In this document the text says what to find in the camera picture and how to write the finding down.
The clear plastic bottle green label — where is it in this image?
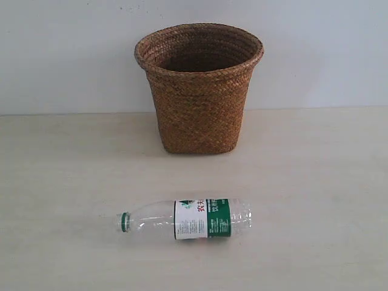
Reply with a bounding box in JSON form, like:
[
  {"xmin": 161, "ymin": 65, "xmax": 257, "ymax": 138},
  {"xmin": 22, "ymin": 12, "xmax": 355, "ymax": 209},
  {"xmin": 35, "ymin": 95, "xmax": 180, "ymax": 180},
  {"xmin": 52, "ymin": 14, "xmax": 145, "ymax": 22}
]
[{"xmin": 116, "ymin": 198, "xmax": 252, "ymax": 241}]

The brown woven basket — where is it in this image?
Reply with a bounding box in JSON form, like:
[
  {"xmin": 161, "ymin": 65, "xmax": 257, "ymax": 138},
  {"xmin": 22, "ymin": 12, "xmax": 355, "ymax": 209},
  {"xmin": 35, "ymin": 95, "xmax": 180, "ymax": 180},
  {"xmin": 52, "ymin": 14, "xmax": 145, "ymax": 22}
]
[{"xmin": 134, "ymin": 23, "xmax": 264, "ymax": 155}]

